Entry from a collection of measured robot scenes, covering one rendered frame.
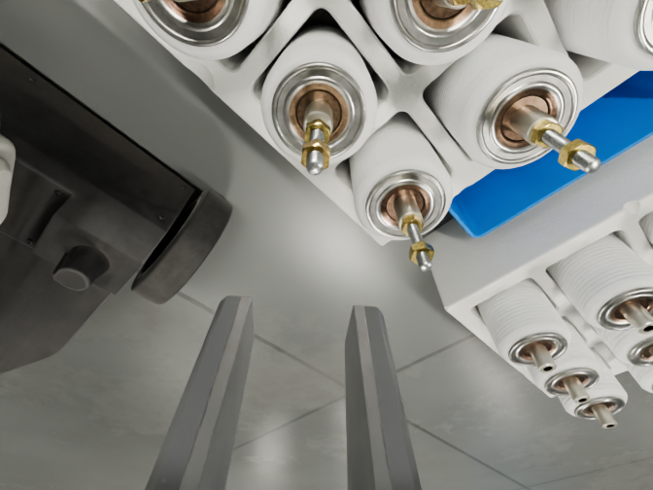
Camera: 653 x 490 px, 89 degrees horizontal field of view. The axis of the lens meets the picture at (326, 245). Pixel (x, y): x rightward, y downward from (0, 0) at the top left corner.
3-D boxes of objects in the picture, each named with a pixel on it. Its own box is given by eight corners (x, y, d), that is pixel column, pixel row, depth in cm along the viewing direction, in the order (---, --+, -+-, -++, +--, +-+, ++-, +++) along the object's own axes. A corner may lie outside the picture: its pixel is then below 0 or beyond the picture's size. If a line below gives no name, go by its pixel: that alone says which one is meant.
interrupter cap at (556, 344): (522, 368, 50) (524, 372, 49) (497, 347, 47) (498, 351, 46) (574, 347, 46) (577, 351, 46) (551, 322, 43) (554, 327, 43)
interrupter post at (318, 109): (328, 93, 26) (328, 105, 24) (337, 122, 28) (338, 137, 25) (299, 103, 27) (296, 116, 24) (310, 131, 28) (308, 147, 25)
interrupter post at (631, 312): (621, 315, 42) (640, 337, 40) (615, 306, 41) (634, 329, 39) (642, 306, 41) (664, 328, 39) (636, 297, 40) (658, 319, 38)
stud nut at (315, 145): (336, 152, 21) (336, 157, 20) (320, 172, 21) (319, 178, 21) (311, 132, 20) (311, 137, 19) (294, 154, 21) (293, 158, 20)
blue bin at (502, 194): (452, 201, 61) (474, 242, 51) (417, 160, 56) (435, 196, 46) (636, 77, 48) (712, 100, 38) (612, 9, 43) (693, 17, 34)
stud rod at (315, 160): (326, 122, 25) (326, 166, 19) (319, 133, 25) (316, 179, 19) (317, 115, 25) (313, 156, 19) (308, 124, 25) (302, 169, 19)
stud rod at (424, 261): (403, 219, 31) (422, 274, 25) (400, 211, 31) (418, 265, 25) (414, 215, 31) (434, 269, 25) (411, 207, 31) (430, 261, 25)
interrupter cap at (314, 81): (351, 45, 24) (352, 47, 24) (374, 142, 29) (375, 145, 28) (257, 80, 26) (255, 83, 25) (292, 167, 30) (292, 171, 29)
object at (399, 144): (362, 179, 50) (376, 256, 36) (335, 121, 45) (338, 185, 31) (425, 152, 48) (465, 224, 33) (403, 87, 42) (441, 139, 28)
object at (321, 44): (349, 9, 37) (361, 24, 23) (369, 95, 43) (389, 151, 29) (270, 40, 39) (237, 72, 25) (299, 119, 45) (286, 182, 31)
